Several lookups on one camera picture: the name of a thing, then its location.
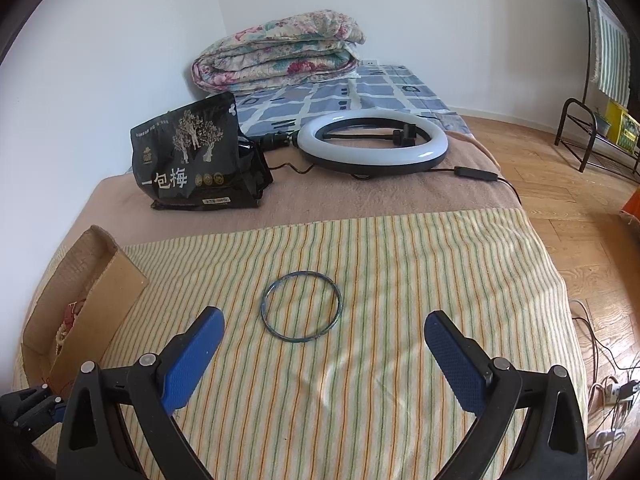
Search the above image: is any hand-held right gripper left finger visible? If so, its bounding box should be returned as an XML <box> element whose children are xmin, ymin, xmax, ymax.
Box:
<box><xmin>56</xmin><ymin>306</ymin><xmax>226</xmax><ymax>480</ymax></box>

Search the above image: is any striped hanging towel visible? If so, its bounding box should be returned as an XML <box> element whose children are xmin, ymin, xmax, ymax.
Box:
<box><xmin>585</xmin><ymin>0</ymin><xmax>633</xmax><ymax>106</ymax></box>

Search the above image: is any green bangle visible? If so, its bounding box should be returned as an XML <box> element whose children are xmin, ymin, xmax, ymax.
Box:
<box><xmin>260</xmin><ymin>270</ymin><xmax>344</xmax><ymax>345</ymax></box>

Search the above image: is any orange cloth covered table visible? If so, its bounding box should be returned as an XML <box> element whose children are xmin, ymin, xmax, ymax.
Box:
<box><xmin>620</xmin><ymin>194</ymin><xmax>640</xmax><ymax>227</ymax></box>

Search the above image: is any white power strip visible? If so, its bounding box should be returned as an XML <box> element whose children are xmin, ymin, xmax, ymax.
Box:
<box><xmin>585</xmin><ymin>427</ymin><xmax>627</xmax><ymax>455</ymax></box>
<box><xmin>587</xmin><ymin>379</ymin><xmax>640</xmax><ymax>407</ymax></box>

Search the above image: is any white ring light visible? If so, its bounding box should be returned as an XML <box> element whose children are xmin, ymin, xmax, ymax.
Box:
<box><xmin>257</xmin><ymin>111</ymin><xmax>449</xmax><ymax>178</ymax></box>

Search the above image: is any brown blanket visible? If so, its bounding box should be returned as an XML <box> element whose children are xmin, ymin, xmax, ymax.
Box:
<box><xmin>47</xmin><ymin>115</ymin><xmax>523</xmax><ymax>261</ymax></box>

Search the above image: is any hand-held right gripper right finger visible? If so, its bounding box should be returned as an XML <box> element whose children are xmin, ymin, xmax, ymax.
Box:
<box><xmin>424</xmin><ymin>311</ymin><xmax>588</xmax><ymax>480</ymax></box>

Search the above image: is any black ring light cable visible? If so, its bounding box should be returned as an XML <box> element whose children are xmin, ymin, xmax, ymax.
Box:
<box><xmin>425</xmin><ymin>165</ymin><xmax>523</xmax><ymax>206</ymax></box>

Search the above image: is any yellow striped towel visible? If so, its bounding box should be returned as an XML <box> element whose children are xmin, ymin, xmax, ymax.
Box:
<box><xmin>12</xmin><ymin>207</ymin><xmax>588</xmax><ymax>480</ymax></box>

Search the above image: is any black clothes rack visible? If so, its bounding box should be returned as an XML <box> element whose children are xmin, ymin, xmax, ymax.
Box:
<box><xmin>554</xmin><ymin>0</ymin><xmax>640</xmax><ymax>183</ymax></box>

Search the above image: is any blue checkered bed sheet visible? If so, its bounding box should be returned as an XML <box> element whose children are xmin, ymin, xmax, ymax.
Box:
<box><xmin>232</xmin><ymin>63</ymin><xmax>453</xmax><ymax>136</ymax></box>

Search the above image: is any yellow box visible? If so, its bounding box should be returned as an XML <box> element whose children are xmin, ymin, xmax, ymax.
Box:
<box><xmin>602</xmin><ymin>100</ymin><xmax>640</xmax><ymax>155</ymax></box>

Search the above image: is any black snack bag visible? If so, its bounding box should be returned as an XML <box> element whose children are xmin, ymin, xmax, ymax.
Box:
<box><xmin>131</xmin><ymin>91</ymin><xmax>274</xmax><ymax>211</ymax></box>

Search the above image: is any white floor cable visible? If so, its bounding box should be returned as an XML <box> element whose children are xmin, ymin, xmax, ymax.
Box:
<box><xmin>570</xmin><ymin>297</ymin><xmax>640</xmax><ymax>441</ymax></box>

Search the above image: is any folded floral quilt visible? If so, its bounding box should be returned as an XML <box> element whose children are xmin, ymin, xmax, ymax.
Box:
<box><xmin>191</xmin><ymin>9</ymin><xmax>366</xmax><ymax>96</ymax></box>

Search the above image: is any brown cardboard box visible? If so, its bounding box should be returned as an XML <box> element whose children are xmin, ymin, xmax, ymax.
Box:
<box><xmin>20</xmin><ymin>225</ymin><xmax>149</xmax><ymax>396</ymax></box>

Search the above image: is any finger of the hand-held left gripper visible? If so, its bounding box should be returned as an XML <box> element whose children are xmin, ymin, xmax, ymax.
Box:
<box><xmin>0</xmin><ymin>384</ymin><xmax>67</xmax><ymax>442</ymax></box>

